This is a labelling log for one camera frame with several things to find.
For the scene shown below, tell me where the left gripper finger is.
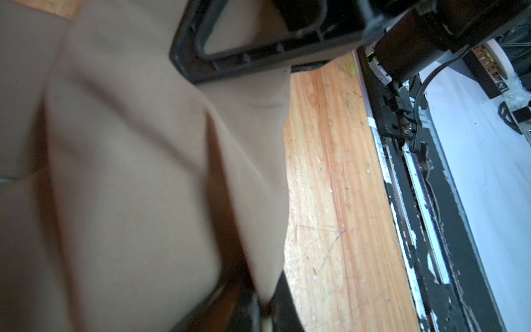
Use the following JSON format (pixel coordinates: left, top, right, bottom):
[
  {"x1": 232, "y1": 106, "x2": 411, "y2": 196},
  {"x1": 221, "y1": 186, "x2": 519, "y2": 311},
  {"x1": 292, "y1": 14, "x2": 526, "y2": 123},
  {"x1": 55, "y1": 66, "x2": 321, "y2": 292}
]
[{"x1": 174, "y1": 273, "x2": 305, "y2": 331}]

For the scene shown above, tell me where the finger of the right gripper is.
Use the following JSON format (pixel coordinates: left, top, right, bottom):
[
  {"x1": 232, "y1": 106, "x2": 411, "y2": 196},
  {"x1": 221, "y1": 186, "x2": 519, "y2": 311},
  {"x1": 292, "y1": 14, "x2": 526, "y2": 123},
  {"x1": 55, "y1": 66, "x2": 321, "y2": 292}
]
[{"x1": 170, "y1": 1, "x2": 417, "y2": 84}]

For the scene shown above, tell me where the khaki skirt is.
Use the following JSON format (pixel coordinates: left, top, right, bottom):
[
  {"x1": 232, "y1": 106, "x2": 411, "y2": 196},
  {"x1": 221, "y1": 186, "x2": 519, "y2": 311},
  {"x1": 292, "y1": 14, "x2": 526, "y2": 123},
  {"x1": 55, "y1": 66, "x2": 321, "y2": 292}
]
[{"x1": 1, "y1": 1, "x2": 294, "y2": 331}]

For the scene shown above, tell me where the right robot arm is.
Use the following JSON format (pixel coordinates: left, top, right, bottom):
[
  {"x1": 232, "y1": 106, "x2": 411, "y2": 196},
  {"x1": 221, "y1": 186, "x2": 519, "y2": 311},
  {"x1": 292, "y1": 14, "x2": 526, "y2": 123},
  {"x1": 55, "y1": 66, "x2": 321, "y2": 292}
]
[{"x1": 170, "y1": 1, "x2": 530, "y2": 84}]

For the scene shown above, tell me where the white paper sheet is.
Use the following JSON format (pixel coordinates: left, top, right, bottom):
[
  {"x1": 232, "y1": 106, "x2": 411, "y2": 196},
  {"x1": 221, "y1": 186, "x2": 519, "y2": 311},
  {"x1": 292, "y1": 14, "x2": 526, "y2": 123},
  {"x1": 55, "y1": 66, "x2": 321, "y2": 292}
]
[{"x1": 426, "y1": 62, "x2": 530, "y2": 331}]

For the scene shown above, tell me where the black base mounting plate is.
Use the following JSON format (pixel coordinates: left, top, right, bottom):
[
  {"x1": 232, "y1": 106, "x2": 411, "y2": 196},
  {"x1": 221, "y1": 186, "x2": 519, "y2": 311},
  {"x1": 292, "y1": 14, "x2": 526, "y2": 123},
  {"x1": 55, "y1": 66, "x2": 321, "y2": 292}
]
[{"x1": 355, "y1": 48, "x2": 506, "y2": 331}]

